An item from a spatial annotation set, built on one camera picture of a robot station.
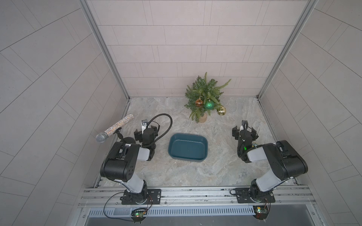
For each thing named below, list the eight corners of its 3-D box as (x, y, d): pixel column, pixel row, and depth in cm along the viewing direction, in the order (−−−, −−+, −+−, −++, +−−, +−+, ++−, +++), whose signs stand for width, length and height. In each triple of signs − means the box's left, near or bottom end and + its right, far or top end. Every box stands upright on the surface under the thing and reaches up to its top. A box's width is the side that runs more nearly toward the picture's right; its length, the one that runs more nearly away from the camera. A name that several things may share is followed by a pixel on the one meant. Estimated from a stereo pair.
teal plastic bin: (168, 161, 85) (167, 158, 81) (170, 137, 95) (169, 133, 91) (208, 161, 85) (209, 158, 81) (206, 137, 96) (206, 133, 92)
